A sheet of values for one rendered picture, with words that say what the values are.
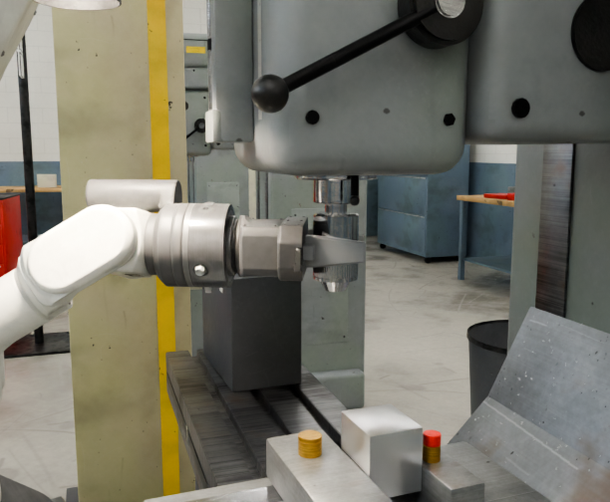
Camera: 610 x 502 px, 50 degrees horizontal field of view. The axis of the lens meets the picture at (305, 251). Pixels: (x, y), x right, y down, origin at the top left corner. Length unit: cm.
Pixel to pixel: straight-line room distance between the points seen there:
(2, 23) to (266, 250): 44
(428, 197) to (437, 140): 730
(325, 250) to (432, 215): 732
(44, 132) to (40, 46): 112
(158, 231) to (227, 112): 14
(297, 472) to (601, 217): 52
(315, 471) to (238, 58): 38
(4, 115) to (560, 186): 905
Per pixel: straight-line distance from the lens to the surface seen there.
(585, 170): 93
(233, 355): 107
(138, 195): 71
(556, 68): 66
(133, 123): 236
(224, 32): 64
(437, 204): 798
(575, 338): 94
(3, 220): 515
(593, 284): 93
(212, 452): 90
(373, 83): 59
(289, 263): 63
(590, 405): 89
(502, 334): 293
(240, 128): 63
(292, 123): 57
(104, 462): 261
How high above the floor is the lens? 133
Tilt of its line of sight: 9 degrees down
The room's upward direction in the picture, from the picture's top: straight up
